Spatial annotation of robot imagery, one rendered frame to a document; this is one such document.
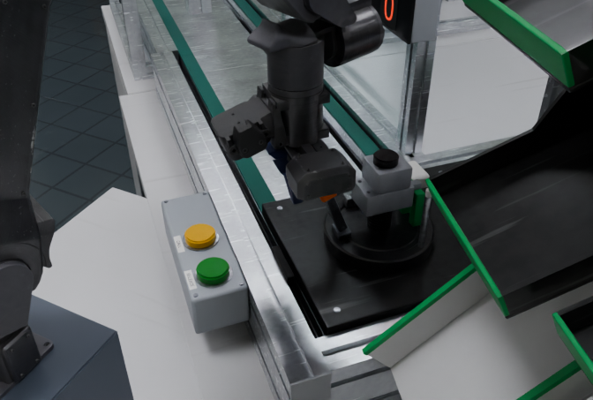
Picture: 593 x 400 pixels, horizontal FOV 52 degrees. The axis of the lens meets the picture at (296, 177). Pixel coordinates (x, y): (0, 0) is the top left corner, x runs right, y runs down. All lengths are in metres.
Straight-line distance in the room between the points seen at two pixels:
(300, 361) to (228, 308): 0.13
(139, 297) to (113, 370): 0.31
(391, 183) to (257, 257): 0.20
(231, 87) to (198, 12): 0.46
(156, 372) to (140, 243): 0.25
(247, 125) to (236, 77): 0.75
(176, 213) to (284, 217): 0.15
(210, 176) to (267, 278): 0.24
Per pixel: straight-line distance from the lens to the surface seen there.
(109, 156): 2.88
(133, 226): 1.02
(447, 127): 1.29
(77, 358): 0.58
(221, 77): 1.34
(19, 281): 0.50
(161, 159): 1.18
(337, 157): 0.61
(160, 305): 0.88
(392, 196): 0.74
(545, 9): 0.40
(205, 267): 0.76
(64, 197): 2.67
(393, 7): 0.86
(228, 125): 0.62
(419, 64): 0.92
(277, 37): 0.58
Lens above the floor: 1.48
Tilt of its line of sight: 35 degrees down
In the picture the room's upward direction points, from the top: straight up
